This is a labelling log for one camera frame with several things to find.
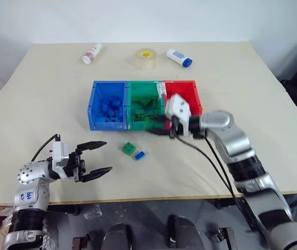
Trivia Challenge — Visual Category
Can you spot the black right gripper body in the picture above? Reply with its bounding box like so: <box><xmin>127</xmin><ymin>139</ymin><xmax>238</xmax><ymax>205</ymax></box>
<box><xmin>163</xmin><ymin>116</ymin><xmax>184</xmax><ymax>140</ymax></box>

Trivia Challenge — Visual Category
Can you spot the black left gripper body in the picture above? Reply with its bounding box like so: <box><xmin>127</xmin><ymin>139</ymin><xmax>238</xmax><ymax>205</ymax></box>
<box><xmin>63</xmin><ymin>149</ymin><xmax>87</xmax><ymax>183</ymax></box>

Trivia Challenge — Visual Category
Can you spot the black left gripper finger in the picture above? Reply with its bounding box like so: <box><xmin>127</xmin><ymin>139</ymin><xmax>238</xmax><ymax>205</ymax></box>
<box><xmin>76</xmin><ymin>141</ymin><xmax>108</xmax><ymax>155</ymax></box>
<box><xmin>82</xmin><ymin>166</ymin><xmax>114</xmax><ymax>183</ymax></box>

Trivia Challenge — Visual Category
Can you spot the green toy block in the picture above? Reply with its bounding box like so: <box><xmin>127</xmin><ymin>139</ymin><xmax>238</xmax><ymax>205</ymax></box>
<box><xmin>134</xmin><ymin>95</ymin><xmax>152</xmax><ymax>106</ymax></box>

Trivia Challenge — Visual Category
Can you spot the small blue flat block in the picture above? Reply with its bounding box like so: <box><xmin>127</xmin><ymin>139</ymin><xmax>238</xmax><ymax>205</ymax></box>
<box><xmin>133</xmin><ymin>150</ymin><xmax>147</xmax><ymax>161</ymax></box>

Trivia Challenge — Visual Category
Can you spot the green square studded block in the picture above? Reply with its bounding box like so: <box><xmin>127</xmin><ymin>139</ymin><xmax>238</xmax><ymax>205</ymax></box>
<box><xmin>121</xmin><ymin>141</ymin><xmax>137</xmax><ymax>157</ymax></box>

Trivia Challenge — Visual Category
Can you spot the clear plastic piece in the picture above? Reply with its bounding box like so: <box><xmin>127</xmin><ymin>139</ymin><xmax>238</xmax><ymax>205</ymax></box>
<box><xmin>83</xmin><ymin>204</ymin><xmax>103</xmax><ymax>220</ymax></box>

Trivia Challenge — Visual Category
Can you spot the green plastic bin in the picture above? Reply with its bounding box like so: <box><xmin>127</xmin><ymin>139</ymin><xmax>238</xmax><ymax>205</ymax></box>
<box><xmin>126</xmin><ymin>80</ymin><xmax>166</xmax><ymax>131</ymax></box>

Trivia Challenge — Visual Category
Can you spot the red plastic bin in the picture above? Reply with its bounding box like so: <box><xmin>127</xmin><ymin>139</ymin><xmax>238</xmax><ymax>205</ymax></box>
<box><xmin>161</xmin><ymin>80</ymin><xmax>203</xmax><ymax>131</ymax></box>

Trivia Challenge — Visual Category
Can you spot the black table leg foot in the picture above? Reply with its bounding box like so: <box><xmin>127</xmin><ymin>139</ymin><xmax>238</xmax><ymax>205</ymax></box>
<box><xmin>64</xmin><ymin>205</ymin><xmax>81</xmax><ymax>216</ymax></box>

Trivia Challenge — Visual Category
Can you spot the blue plastic bin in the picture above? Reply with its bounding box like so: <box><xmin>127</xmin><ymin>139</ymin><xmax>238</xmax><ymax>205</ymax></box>
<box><xmin>86</xmin><ymin>80</ymin><xmax>129</xmax><ymax>131</ymax></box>

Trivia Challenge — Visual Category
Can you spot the clear tape roll yellow core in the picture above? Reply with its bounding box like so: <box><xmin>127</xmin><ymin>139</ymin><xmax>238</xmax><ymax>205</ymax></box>
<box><xmin>134</xmin><ymin>47</ymin><xmax>158</xmax><ymax>71</ymax></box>

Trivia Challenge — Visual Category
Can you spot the white bottle blue cap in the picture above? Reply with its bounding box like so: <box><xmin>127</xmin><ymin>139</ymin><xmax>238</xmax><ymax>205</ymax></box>
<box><xmin>166</xmin><ymin>48</ymin><xmax>194</xmax><ymax>68</ymax></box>

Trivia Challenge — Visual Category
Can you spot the dark rounded shape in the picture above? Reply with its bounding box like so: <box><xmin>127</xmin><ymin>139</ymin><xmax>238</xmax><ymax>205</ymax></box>
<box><xmin>103</xmin><ymin>223</ymin><xmax>137</xmax><ymax>250</ymax></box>
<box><xmin>166</xmin><ymin>214</ymin><xmax>204</xmax><ymax>250</ymax></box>

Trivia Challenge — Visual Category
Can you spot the white bottle pink label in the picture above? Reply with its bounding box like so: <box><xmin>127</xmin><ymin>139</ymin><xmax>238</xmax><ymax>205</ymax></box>
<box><xmin>82</xmin><ymin>43</ymin><xmax>103</xmax><ymax>65</ymax></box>

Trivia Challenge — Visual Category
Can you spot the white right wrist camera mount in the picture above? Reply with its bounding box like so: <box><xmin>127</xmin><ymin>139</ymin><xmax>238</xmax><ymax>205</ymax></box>
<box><xmin>164</xmin><ymin>92</ymin><xmax>192</xmax><ymax>138</ymax></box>

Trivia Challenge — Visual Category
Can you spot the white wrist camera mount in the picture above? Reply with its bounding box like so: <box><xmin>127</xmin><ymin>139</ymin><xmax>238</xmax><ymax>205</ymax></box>
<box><xmin>49</xmin><ymin>134</ymin><xmax>72</xmax><ymax>181</ymax></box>
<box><xmin>164</xmin><ymin>92</ymin><xmax>192</xmax><ymax>138</ymax></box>

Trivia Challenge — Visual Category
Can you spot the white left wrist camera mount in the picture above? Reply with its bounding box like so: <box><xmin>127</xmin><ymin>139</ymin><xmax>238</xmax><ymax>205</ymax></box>
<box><xmin>49</xmin><ymin>134</ymin><xmax>72</xmax><ymax>181</ymax></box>

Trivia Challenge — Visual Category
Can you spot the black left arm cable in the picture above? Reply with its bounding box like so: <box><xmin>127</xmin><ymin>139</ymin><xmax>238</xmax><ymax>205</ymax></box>
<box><xmin>31</xmin><ymin>133</ymin><xmax>61</xmax><ymax>162</ymax></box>

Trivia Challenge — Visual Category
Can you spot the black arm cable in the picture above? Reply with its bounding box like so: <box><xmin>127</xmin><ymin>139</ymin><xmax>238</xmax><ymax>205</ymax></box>
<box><xmin>202</xmin><ymin>135</ymin><xmax>245</xmax><ymax>209</ymax></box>
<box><xmin>170</xmin><ymin>117</ymin><xmax>263</xmax><ymax>236</ymax></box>
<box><xmin>31</xmin><ymin>133</ymin><xmax>61</xmax><ymax>162</ymax></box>

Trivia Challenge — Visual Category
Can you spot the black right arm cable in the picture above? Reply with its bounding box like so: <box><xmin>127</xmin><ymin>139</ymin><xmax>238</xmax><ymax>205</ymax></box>
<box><xmin>170</xmin><ymin>117</ymin><xmax>263</xmax><ymax>236</ymax></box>
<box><xmin>202</xmin><ymin>135</ymin><xmax>245</xmax><ymax>209</ymax></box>

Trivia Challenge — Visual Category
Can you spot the rusty metal bracket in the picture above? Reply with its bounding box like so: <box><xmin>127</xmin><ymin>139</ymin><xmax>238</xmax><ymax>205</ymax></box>
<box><xmin>210</xmin><ymin>227</ymin><xmax>234</xmax><ymax>246</ymax></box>
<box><xmin>72</xmin><ymin>236</ymin><xmax>87</xmax><ymax>250</ymax></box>

